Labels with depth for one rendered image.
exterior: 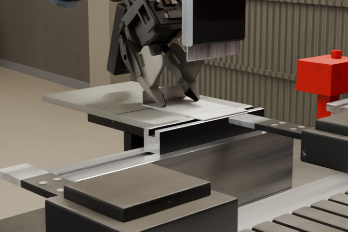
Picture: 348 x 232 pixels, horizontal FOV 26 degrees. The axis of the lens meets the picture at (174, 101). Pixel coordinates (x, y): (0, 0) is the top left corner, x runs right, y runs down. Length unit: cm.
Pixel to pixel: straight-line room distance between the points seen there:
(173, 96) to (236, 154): 16
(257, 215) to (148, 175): 12
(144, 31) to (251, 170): 25
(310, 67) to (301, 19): 154
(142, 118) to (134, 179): 38
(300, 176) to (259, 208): 48
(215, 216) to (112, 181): 9
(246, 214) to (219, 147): 31
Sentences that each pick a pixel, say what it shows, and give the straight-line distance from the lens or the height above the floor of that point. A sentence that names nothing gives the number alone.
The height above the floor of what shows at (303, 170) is 88.
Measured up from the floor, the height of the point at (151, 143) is 98.
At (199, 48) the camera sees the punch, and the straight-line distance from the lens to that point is 99.
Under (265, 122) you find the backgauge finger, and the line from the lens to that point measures 97.
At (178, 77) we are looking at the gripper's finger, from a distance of 112.
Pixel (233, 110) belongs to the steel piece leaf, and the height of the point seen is 100.
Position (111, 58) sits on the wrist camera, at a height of 105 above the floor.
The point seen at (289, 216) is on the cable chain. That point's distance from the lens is 54.
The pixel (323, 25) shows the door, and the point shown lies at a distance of 427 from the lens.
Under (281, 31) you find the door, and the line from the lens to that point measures 449.
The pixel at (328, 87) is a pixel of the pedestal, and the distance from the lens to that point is 282.
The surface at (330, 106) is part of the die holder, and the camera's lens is 127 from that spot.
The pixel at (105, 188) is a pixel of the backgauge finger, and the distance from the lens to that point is 62.
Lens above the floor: 123
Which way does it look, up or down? 12 degrees down
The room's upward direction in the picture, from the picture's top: straight up
